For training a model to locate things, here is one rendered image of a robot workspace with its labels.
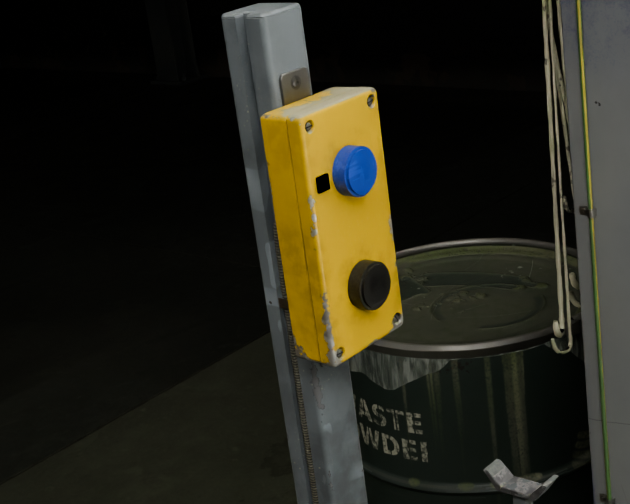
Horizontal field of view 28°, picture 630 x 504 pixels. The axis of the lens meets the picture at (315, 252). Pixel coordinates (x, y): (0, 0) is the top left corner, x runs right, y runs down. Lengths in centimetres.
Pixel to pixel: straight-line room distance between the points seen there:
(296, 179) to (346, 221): 7
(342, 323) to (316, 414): 14
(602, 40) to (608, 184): 18
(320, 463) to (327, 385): 9
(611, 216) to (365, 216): 48
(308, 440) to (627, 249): 52
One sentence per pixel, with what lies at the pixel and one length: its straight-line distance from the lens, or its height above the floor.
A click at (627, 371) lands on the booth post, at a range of 173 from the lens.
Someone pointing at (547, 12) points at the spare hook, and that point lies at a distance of 169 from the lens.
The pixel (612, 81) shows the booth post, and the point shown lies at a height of 146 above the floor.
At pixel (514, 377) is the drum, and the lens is 231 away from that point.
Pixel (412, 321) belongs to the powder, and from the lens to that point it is 244.
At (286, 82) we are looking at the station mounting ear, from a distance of 124.
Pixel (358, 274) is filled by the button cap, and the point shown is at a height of 138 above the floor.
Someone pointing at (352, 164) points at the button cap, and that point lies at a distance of 121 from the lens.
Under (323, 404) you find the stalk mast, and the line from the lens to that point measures 134.
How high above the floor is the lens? 182
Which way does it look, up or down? 19 degrees down
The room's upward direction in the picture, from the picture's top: 8 degrees counter-clockwise
